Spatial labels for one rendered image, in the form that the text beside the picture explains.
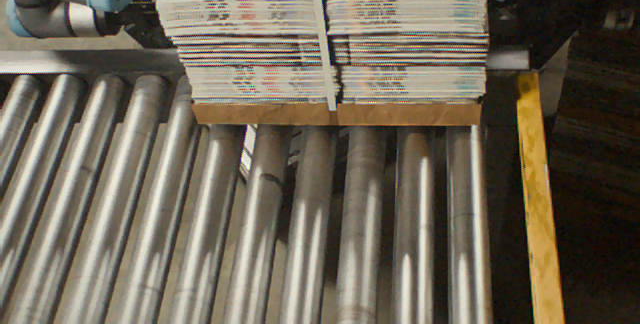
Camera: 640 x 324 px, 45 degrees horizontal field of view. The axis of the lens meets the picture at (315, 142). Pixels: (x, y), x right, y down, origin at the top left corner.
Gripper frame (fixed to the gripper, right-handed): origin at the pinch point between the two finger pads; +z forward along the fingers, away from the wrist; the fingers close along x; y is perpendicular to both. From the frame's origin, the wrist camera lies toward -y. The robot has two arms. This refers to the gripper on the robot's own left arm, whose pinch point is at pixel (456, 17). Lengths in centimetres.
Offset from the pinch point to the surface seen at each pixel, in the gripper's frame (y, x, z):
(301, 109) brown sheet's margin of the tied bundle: 5.8, 23.0, 20.4
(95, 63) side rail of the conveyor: 2, 11, 54
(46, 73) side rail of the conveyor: 2, 13, 61
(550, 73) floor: -78, -61, -29
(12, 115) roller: 2, 21, 63
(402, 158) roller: 1.2, 27.3, 7.3
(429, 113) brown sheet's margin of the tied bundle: 5.1, 23.0, 4.0
